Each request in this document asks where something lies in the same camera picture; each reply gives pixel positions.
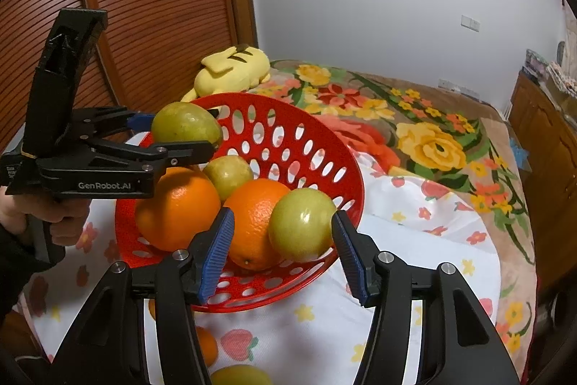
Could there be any small tangerine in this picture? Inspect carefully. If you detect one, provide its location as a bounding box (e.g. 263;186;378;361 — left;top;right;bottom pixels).
194;324;220;368

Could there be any brown louvered wardrobe door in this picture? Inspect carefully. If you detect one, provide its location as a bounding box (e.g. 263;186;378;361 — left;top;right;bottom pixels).
79;0;259;117
0;0;119;153

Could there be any medium orange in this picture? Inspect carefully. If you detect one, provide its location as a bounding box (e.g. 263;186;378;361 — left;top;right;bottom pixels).
223;178;294;271

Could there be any floral bed blanket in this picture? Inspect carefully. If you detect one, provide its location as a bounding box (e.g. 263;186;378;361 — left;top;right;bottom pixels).
252;59;542;368

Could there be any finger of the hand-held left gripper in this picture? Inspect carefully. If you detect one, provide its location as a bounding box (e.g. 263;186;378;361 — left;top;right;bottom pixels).
72;105;157;141
89;140;216;172

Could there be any dark printed box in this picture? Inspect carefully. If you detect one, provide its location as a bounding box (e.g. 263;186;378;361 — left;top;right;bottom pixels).
523;49;550;79

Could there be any large green citrus fruit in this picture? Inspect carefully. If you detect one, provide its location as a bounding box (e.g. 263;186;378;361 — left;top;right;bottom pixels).
151;102;224;149

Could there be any white patterned curtain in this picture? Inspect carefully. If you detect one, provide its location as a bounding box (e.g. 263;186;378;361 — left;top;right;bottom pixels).
563;0;577;65

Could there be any person's left hand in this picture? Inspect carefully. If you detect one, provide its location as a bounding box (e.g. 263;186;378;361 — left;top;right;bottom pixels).
0;185;93;250

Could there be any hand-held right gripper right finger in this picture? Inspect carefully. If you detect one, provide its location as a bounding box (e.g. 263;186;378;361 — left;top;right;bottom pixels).
331;210;521;385

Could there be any yellow plush toy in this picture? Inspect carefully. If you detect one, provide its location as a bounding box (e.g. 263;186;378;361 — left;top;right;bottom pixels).
180;44;272;102

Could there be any wooden sideboard cabinet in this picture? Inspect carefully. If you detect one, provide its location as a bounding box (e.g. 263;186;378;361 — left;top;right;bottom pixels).
509;71;577;323

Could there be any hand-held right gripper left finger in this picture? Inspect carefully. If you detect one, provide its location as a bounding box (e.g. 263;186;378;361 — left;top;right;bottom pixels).
47;207;236;385

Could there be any cardboard box with cloth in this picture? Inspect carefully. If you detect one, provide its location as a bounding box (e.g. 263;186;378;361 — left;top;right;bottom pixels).
546;59;577;93

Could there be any white fruit-print cloth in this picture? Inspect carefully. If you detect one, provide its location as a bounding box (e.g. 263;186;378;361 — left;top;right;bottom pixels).
22;131;502;385

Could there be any large orange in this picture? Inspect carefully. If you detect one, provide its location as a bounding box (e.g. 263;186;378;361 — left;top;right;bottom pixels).
134;166;223;253

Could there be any red perforated plastic basket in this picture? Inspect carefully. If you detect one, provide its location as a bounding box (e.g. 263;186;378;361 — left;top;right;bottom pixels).
115;93;365;314

